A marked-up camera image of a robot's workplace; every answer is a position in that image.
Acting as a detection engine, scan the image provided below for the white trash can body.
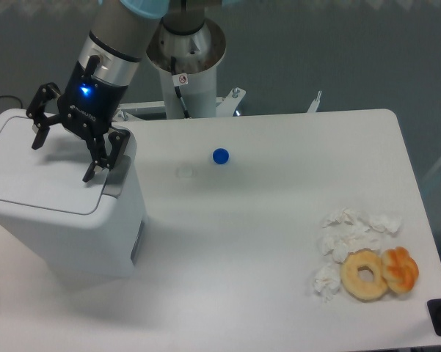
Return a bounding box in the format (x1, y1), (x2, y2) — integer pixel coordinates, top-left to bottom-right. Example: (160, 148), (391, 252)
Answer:
(0, 108), (147, 279)

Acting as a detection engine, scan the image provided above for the crumpled white tissue upper right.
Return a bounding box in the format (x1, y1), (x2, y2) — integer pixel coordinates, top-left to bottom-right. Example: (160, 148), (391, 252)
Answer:
(368, 214), (403, 235)

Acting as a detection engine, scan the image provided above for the clear bottle cap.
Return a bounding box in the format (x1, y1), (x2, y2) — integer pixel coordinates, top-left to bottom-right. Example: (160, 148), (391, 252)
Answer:
(176, 164), (197, 179)

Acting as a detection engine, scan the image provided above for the plain ring donut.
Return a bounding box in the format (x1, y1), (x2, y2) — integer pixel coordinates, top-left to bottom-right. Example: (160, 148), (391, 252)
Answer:
(340, 250), (387, 301)

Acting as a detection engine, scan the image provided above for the crumpled white tissue large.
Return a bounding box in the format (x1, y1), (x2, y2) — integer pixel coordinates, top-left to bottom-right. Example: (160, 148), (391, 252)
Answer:
(318, 208), (382, 263)

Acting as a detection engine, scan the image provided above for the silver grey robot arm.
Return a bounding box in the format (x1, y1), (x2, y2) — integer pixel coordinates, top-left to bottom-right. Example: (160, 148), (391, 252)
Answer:
(26, 1), (226, 182)

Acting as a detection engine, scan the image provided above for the blue bottle cap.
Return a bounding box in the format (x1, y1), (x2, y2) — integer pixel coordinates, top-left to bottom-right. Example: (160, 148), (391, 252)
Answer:
(212, 148), (230, 165)

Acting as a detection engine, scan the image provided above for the white table bracket right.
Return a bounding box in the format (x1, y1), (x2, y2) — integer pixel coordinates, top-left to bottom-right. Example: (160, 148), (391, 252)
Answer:
(307, 90), (322, 113)

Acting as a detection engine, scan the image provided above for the orange twisted bread roll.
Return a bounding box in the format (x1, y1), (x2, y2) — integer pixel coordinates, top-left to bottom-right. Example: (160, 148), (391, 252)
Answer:
(381, 246), (419, 294)

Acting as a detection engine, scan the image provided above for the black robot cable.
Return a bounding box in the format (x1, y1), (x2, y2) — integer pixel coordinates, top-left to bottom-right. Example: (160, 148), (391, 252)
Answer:
(170, 56), (191, 120)

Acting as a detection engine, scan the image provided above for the crumpled white tissue lower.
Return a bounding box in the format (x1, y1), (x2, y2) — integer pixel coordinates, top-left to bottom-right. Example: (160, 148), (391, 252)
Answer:
(313, 263), (341, 302)

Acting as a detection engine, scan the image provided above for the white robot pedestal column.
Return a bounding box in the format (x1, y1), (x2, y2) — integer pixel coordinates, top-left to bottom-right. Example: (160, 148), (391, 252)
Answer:
(146, 17), (226, 120)

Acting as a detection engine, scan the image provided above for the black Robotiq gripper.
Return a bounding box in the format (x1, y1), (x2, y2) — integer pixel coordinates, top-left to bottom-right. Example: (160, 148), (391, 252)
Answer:
(26, 60), (131, 183)

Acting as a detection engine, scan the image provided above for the white trash can lid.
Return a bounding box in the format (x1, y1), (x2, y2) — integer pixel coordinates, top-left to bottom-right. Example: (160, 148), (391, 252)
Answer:
(0, 116), (108, 215)

